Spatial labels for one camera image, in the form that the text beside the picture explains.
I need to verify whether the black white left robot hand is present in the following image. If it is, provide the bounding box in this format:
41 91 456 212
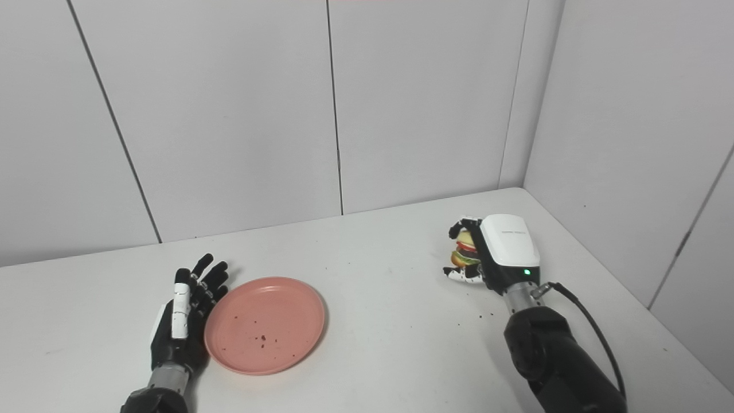
150 254 230 377

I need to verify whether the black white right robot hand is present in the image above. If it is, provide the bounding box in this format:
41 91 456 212
442 214 541 297

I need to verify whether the toy hamburger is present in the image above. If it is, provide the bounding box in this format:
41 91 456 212
451 228 482 269

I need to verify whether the pink round plate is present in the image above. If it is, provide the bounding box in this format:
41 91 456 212
204 277 326 376

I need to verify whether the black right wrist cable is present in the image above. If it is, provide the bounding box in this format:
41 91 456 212
530 282 627 402

